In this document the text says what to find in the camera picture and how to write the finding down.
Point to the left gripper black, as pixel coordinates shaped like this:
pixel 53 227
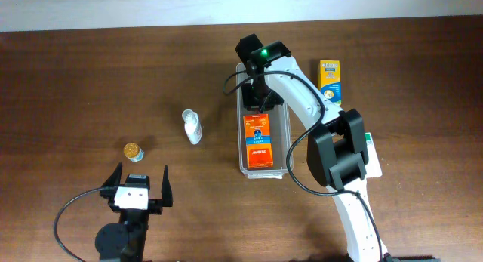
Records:
pixel 155 205

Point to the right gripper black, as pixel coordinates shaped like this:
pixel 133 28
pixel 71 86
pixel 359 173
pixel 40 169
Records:
pixel 250 103

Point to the orange medicine box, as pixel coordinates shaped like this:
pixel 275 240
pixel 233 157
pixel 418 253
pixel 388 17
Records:
pixel 258 141

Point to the yellow medicine box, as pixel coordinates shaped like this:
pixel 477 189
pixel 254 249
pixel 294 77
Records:
pixel 329 82

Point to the white green medicine box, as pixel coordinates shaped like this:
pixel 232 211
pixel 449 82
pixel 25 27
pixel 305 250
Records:
pixel 373 167

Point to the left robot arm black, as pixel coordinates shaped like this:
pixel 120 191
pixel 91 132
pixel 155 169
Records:
pixel 125 239

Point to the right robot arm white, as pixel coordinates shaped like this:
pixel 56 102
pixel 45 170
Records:
pixel 336 151

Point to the clear plastic container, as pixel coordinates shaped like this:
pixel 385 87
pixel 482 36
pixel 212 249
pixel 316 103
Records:
pixel 280 133

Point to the small gold lid jar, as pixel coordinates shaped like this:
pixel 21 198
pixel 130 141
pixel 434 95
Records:
pixel 133 152

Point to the white spray bottle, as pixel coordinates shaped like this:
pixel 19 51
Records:
pixel 192 126

